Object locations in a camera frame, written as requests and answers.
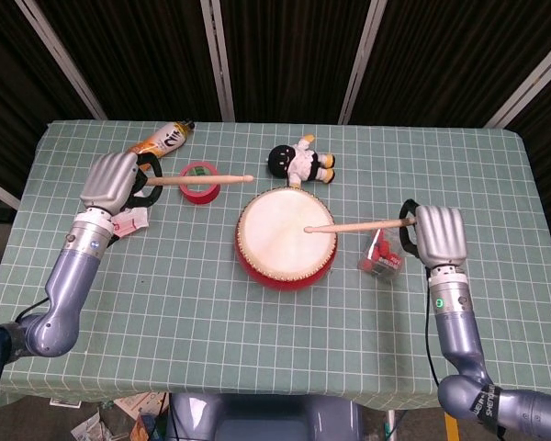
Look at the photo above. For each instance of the robot right five-finger hand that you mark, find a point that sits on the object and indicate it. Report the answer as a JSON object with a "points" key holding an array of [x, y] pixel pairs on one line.
{"points": [[441, 234]]}

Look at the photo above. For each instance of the robot left five-finger hand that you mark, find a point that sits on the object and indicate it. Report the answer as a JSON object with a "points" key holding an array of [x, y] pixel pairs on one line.
{"points": [[108, 184]]}

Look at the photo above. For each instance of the wooden drumstick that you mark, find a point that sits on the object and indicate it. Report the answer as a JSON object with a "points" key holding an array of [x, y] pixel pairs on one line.
{"points": [[358, 226], [202, 180]]}

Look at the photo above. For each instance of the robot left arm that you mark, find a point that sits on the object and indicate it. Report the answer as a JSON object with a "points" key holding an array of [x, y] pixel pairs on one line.
{"points": [[69, 280]]}

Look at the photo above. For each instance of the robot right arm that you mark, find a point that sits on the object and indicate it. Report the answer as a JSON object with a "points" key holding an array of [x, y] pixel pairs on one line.
{"points": [[459, 331]]}

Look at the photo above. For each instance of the green checked tablecloth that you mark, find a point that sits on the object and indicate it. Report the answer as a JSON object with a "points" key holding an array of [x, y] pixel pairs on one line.
{"points": [[165, 331]]}

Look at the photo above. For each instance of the red drum white skin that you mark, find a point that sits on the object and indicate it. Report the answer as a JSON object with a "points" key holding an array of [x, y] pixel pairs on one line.
{"points": [[275, 248]]}

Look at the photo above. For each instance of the pink wet wipes pack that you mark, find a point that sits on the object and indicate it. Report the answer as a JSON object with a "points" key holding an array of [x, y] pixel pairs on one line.
{"points": [[131, 225]]}

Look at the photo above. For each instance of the clear box red caps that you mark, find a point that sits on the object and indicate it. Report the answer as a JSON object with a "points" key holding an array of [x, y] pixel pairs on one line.
{"points": [[383, 262]]}

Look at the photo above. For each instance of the orange juice bottle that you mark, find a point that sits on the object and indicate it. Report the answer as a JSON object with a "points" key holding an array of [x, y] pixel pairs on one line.
{"points": [[170, 138]]}

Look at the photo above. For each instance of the red tape roll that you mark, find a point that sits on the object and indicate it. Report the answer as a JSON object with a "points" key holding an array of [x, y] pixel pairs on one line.
{"points": [[202, 196]]}

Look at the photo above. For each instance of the black-headed plush doll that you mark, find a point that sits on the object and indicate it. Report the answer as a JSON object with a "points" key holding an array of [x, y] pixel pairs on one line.
{"points": [[303, 161]]}

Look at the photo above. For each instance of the papers and clutter pile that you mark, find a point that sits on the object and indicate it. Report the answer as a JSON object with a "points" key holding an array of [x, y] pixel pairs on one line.
{"points": [[119, 413]]}

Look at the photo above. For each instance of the blue-grey robot torso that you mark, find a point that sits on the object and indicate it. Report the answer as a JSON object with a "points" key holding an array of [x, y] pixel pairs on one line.
{"points": [[266, 418]]}

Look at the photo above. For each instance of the white partition frame post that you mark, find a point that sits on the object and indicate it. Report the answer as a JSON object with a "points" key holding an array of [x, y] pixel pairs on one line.
{"points": [[528, 82], [363, 59], [59, 55], [218, 59]]}

